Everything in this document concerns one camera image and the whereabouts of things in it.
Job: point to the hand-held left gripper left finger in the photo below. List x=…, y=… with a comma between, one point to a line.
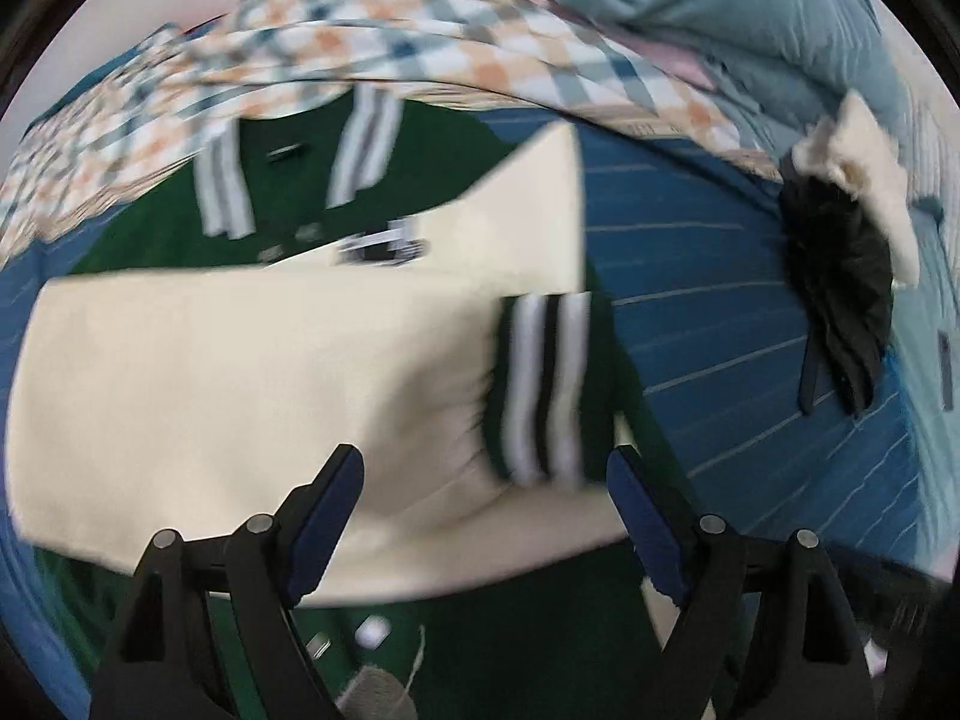
x=330, y=514

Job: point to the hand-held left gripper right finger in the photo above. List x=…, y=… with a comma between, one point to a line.
x=645, y=525

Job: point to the green varsity jacket cream sleeves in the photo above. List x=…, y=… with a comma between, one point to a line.
x=247, y=360

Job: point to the blue striped bed sheet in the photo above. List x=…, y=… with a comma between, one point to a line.
x=712, y=300

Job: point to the dark cloth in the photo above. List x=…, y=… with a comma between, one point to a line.
x=907, y=637

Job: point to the black garment with cream lining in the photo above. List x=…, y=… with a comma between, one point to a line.
x=840, y=255

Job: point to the pink cloth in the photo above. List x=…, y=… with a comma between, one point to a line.
x=675, y=56

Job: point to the orange teal plaid blanket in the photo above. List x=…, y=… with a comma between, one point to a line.
x=420, y=22

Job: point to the light teal duvet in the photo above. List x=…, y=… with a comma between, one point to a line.
x=750, y=15

